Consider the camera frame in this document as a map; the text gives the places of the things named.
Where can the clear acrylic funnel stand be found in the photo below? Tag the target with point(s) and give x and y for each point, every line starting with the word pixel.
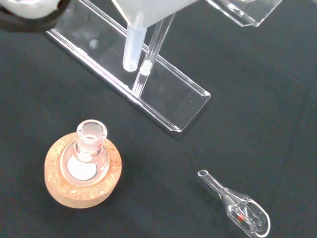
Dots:
pixel 173 104

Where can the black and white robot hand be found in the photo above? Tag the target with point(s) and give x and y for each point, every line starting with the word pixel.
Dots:
pixel 29 8

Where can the small round-bottom glass flask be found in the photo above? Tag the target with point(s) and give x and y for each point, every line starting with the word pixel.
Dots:
pixel 85 158

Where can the black bench cloth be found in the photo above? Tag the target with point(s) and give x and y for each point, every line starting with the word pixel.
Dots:
pixel 37 99

